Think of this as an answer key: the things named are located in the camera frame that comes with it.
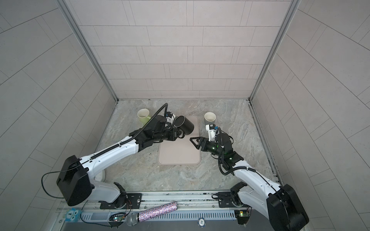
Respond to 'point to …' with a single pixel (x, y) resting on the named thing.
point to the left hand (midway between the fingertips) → (183, 131)
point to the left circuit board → (117, 217)
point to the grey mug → (209, 118)
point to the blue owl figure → (72, 215)
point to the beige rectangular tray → (181, 151)
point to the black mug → (184, 125)
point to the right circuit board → (243, 216)
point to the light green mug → (143, 115)
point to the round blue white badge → (201, 222)
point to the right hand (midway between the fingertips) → (193, 141)
